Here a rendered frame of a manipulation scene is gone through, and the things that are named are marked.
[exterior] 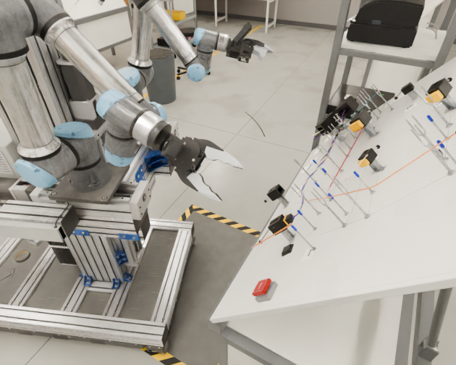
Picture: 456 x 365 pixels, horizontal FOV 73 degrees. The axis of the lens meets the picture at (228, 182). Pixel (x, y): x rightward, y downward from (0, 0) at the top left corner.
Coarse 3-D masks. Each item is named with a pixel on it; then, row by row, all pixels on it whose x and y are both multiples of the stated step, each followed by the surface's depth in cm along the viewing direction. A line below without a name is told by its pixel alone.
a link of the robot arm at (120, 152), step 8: (112, 136) 74; (112, 144) 76; (120, 144) 75; (128, 144) 76; (136, 144) 80; (112, 152) 77; (120, 152) 77; (128, 152) 78; (112, 160) 79; (120, 160) 79; (128, 160) 81
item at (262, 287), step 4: (260, 280) 92; (264, 280) 90; (268, 280) 88; (260, 284) 90; (264, 284) 88; (268, 284) 88; (256, 288) 89; (260, 288) 88; (264, 288) 86; (268, 288) 88; (256, 292) 88; (260, 292) 86; (264, 292) 86
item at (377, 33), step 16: (368, 0) 151; (384, 0) 139; (400, 0) 138; (416, 0) 140; (368, 16) 144; (384, 16) 141; (400, 16) 139; (416, 16) 136; (352, 32) 151; (368, 32) 148; (384, 32) 145; (400, 32) 142; (416, 32) 140
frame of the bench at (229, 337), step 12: (408, 300) 119; (408, 312) 115; (408, 324) 112; (228, 336) 108; (240, 336) 108; (408, 336) 108; (240, 348) 107; (252, 348) 105; (264, 348) 105; (408, 348) 105; (264, 360) 103; (276, 360) 102; (288, 360) 103; (396, 360) 102
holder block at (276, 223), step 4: (280, 216) 105; (272, 220) 108; (276, 220) 104; (280, 220) 103; (272, 224) 105; (276, 224) 103; (280, 224) 103; (268, 228) 106; (272, 228) 105; (276, 228) 104; (280, 228) 104; (272, 232) 106; (280, 232) 105
